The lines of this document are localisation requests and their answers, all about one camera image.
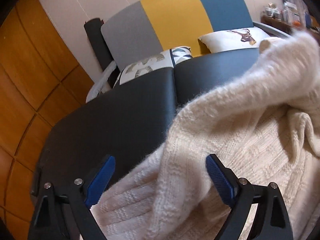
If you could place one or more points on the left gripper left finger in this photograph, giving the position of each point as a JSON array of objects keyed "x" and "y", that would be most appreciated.
[{"x": 80, "y": 193}]

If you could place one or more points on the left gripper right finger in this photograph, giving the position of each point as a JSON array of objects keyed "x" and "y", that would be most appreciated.
[{"x": 271, "y": 220}]

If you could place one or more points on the cream knitted sweater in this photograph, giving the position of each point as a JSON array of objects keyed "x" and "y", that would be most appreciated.
[{"x": 263, "y": 125}]

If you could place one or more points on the white deer print pillow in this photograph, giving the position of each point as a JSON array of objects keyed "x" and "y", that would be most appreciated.
[{"x": 226, "y": 40}]

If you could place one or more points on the geometric pattern pillow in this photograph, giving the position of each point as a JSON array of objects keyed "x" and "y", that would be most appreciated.
[{"x": 165, "y": 59}]

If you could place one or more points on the black rolled mat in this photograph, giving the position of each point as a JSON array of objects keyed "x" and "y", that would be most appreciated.
[{"x": 98, "y": 44}]

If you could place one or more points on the wooden side desk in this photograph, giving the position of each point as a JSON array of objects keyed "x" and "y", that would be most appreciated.
[{"x": 281, "y": 25}]

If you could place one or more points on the grey yellow blue sofa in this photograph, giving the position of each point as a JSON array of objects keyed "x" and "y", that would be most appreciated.
[{"x": 149, "y": 27}]

